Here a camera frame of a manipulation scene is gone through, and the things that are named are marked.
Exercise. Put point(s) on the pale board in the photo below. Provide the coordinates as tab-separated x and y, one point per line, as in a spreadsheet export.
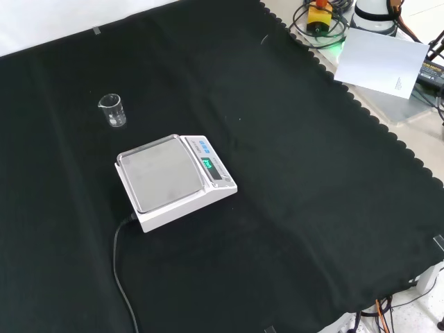
378	62

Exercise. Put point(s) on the small clear glass beaker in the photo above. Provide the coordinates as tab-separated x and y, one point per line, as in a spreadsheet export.
114	112

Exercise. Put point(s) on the white electronic balance steel pan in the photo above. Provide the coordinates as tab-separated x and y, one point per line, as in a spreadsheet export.
163	177

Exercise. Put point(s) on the clear tape strip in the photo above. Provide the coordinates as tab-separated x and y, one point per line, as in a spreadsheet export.
96	31
440	243
269	330

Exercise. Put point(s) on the yellow stop button box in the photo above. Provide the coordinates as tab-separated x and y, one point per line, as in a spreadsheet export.
318	18

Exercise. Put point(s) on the white bench leg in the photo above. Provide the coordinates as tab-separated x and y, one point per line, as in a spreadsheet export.
430	279

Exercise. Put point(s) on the black bench cloth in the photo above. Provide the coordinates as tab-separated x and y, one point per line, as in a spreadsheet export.
277	208

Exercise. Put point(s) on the black power adapter box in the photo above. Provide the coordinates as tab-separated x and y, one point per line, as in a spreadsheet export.
431	73

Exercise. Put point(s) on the grey metal base plate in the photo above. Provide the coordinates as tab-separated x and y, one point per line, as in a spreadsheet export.
392	109

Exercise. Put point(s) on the black tripod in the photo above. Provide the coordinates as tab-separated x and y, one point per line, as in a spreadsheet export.
437	45

